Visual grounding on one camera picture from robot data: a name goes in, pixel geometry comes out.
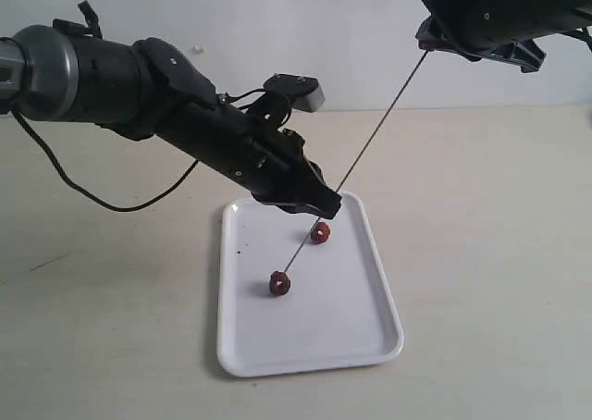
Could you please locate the red date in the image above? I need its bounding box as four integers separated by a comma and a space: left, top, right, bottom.
419, 41, 438, 51
310, 222, 331, 244
268, 271, 291, 296

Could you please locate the thin metal skewer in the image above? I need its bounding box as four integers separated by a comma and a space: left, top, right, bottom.
282, 50, 430, 273

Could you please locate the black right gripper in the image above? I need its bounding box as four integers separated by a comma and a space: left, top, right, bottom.
398, 0, 548, 74

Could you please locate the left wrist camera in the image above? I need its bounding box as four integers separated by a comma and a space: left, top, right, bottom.
249, 73, 326, 114

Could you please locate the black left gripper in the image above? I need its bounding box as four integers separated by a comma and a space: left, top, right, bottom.
216, 109, 341, 219

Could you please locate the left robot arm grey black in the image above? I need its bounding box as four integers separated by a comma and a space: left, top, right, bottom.
1, 20, 341, 219

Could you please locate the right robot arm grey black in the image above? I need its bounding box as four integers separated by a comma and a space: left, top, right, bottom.
252, 0, 591, 219

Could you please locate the white rectangular plastic tray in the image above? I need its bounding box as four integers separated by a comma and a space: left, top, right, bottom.
216, 192, 404, 377

